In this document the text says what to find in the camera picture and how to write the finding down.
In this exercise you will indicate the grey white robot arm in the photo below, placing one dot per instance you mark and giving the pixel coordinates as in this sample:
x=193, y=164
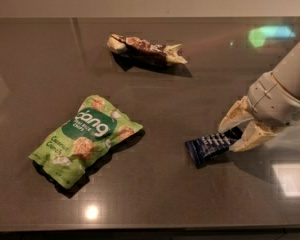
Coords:
x=287, y=73

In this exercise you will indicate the green rice chips bag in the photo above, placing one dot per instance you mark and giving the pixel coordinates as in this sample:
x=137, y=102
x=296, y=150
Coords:
x=69, y=150

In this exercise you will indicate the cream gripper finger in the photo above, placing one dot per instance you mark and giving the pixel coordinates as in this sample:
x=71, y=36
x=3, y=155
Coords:
x=254, y=135
x=237, y=114

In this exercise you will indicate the brown chip bag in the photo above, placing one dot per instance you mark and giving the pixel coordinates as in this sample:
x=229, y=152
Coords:
x=144, y=51

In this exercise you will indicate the dark blue rxbar wrapper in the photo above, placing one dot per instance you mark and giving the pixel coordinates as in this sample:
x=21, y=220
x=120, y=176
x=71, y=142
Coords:
x=205, y=148

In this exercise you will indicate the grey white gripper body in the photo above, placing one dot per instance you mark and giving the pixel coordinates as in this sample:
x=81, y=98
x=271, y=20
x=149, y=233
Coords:
x=269, y=101

